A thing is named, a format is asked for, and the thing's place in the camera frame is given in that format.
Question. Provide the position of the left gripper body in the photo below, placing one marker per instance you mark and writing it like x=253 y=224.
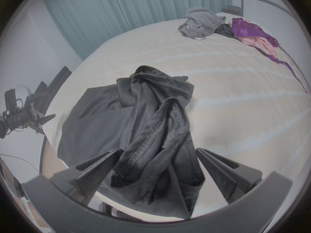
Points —
x=23 y=118

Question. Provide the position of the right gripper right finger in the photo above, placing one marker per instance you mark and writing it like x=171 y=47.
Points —
x=218 y=173

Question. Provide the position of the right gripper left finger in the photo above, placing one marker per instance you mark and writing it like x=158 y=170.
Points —
x=94 y=171

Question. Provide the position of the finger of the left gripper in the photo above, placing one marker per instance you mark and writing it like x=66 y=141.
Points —
x=46 y=118

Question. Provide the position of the black T-shirt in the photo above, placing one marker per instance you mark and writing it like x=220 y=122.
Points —
x=145 y=130

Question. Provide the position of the bed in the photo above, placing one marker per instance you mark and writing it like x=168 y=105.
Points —
x=230 y=93

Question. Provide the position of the blue-green curtain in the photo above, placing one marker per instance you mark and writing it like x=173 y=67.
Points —
x=80 y=16
x=165 y=1

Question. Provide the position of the pink garment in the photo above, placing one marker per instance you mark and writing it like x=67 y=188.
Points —
x=257 y=42

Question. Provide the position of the black shiny garment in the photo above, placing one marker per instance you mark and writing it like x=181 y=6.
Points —
x=224 y=30

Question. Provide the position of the purple satin garment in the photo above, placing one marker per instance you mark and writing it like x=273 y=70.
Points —
x=245 y=28

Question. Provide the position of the grey garment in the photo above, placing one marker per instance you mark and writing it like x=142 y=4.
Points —
x=201 y=20

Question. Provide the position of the white printed pillow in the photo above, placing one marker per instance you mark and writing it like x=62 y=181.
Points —
x=222 y=14

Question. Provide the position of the grey bedside table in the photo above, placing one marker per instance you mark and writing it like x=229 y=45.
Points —
x=233 y=9

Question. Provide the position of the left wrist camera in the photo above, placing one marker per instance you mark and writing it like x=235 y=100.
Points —
x=10 y=99

